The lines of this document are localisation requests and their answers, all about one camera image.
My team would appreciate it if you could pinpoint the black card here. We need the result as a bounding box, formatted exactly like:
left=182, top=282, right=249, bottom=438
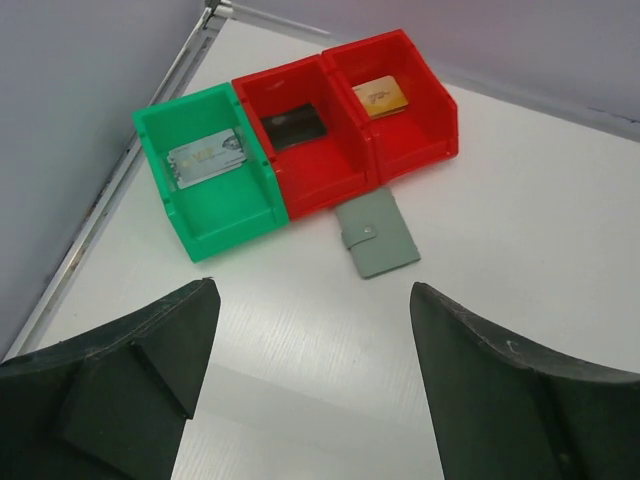
left=260, top=103, right=327, bottom=151

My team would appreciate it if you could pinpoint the red plastic bin middle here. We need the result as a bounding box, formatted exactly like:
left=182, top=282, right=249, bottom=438
left=232, top=55, right=379, bottom=220

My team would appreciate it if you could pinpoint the grey-green card holder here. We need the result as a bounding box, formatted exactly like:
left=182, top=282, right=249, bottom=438
left=335, top=187, right=421, bottom=279

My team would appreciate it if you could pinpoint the green plastic bin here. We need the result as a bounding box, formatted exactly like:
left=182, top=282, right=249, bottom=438
left=133, top=83, right=289, bottom=262

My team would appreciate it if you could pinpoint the gold card in bin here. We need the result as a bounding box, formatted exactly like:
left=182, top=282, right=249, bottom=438
left=353, top=75, right=409, bottom=119

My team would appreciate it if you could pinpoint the red plastic bin right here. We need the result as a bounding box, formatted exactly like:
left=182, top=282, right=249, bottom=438
left=322, top=29, right=459, bottom=183

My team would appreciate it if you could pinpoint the red plastic bin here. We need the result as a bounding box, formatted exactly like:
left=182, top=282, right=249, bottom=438
left=232, top=55, right=379, bottom=220
left=322, top=29, right=459, bottom=183

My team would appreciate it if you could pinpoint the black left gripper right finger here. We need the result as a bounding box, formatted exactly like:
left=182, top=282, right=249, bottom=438
left=410, top=283, right=639, bottom=479

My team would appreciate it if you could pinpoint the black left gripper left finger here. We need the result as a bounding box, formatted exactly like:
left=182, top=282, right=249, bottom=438
left=1, top=278, right=221, bottom=479

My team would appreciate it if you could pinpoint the silver VIP card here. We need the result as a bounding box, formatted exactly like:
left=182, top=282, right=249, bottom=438
left=168, top=129, right=246, bottom=189

